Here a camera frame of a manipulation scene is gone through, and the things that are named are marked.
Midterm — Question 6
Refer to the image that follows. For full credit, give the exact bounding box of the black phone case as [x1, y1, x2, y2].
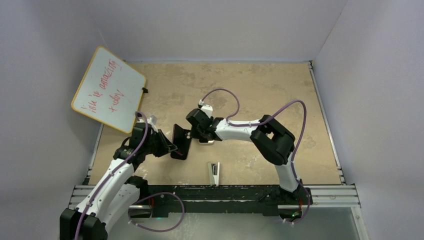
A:
[170, 127, 193, 161]

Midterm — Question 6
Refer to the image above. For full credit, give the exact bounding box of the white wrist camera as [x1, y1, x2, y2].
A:
[198, 100, 213, 118]
[147, 115, 158, 125]

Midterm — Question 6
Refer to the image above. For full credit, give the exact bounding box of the white phone case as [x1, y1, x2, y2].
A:
[198, 138, 215, 145]

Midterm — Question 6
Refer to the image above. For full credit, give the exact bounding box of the white stapler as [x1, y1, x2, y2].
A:
[207, 162, 221, 187]

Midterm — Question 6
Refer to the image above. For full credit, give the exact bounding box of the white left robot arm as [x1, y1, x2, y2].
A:
[59, 118, 177, 240]

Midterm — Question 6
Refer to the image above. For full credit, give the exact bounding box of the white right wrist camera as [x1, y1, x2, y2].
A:
[198, 100, 213, 118]

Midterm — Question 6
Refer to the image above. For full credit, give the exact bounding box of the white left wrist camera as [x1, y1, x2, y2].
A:
[147, 115, 158, 125]

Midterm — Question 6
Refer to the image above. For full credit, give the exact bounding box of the yellow framed whiteboard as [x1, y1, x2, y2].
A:
[71, 46, 148, 134]

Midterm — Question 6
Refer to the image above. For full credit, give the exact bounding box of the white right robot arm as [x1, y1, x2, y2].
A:
[186, 108, 313, 204]

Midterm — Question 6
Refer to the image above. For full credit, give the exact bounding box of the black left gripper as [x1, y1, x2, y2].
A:
[143, 129, 177, 158]

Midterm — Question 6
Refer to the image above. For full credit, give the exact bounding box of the black aluminium mounting rail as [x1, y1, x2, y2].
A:
[67, 184, 362, 220]

